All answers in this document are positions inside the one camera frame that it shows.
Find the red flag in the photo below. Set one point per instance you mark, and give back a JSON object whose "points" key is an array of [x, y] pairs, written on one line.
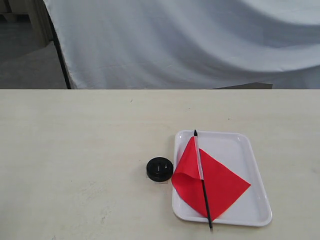
{"points": [[206, 185]]}

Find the black round flag base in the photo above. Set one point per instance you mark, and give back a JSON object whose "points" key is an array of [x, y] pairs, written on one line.
{"points": [[159, 169]]}

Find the white plastic tray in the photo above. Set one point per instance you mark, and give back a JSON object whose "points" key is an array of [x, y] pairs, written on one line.
{"points": [[234, 151]]}

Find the black backdrop frame pole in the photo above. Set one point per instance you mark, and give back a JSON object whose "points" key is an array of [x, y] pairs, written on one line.
{"points": [[59, 51]]}

